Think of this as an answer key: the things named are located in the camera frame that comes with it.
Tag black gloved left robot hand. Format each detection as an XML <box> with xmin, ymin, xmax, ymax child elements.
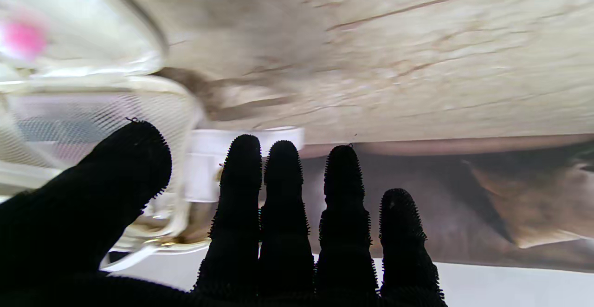
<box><xmin>0</xmin><ymin>120</ymin><xmax>447</xmax><ymax>307</ymax></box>

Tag cream white cosmetics bag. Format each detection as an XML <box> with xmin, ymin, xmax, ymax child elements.
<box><xmin>0</xmin><ymin>0</ymin><xmax>306</xmax><ymax>273</ymax></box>

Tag pink makeup brush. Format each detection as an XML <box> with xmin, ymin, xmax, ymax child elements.
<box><xmin>0</xmin><ymin>17</ymin><xmax>49</xmax><ymax>62</ymax></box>

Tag brown leather sofa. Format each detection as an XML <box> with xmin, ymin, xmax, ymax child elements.
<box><xmin>297</xmin><ymin>133</ymin><xmax>594</xmax><ymax>273</ymax></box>

